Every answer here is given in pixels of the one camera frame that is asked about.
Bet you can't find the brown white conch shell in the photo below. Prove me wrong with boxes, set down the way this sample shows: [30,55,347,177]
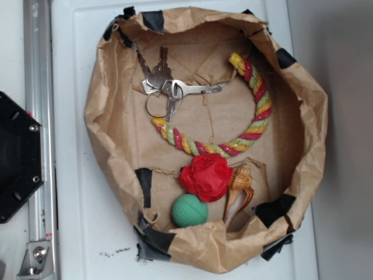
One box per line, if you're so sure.
[223,164,254,230]

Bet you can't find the multicolored twisted rope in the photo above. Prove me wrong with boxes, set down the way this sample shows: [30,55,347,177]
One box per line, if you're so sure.
[151,52,273,159]

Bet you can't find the aluminium extrusion rail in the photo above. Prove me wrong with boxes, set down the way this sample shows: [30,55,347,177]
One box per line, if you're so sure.
[22,0,59,280]

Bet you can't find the white tray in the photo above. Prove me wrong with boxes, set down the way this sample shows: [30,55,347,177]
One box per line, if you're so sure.
[51,1,318,279]

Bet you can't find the red crumpled paper ball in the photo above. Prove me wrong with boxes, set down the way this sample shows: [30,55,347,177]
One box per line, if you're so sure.
[178,154,234,202]

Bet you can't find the green dimpled ball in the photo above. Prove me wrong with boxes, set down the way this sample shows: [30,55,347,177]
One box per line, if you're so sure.
[171,194,209,228]

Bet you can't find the metal corner bracket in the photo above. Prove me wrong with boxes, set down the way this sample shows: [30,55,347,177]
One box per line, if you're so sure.
[16,240,54,279]

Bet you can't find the brown paper bag bin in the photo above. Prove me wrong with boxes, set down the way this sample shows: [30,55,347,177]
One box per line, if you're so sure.
[84,8,328,274]

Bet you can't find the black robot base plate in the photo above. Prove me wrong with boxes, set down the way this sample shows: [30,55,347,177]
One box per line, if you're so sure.
[0,92,43,224]

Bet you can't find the silver key bunch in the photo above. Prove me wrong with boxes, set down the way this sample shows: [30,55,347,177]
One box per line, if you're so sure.
[138,47,226,123]

